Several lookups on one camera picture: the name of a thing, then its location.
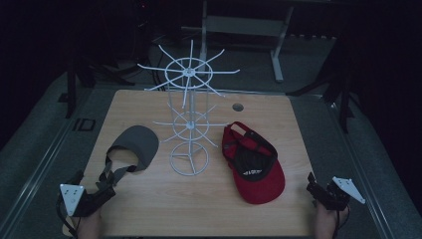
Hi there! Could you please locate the white wire display rack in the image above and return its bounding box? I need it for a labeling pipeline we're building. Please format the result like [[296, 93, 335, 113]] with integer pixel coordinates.
[[136, 39, 241, 177]]

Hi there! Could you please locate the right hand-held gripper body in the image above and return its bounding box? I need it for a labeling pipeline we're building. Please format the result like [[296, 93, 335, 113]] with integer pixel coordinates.
[[319, 176, 366, 211]]

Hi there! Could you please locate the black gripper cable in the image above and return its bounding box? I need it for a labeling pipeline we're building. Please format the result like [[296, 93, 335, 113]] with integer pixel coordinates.
[[332, 208, 350, 239], [55, 198, 80, 239]]

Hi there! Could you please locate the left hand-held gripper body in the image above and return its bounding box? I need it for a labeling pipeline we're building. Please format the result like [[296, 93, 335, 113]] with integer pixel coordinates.
[[56, 183, 117, 218]]

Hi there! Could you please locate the white metal desk frame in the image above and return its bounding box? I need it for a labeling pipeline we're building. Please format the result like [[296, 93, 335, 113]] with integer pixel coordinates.
[[180, 0, 295, 84]]

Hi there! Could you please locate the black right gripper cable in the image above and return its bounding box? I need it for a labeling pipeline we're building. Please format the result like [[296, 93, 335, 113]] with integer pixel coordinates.
[[332, 208, 350, 239]]

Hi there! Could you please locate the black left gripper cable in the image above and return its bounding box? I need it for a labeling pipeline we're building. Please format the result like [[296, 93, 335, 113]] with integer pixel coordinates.
[[55, 198, 80, 239]]

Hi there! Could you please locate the person's left hand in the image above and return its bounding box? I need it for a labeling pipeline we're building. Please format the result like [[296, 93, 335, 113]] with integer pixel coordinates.
[[78, 209, 103, 239]]

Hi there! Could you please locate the red baseball cap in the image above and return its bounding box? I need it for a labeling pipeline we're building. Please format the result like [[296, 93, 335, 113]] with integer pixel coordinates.
[[221, 120, 287, 205]]

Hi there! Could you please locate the person's right hand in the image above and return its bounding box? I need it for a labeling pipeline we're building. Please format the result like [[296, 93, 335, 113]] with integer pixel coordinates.
[[316, 202, 349, 239]]

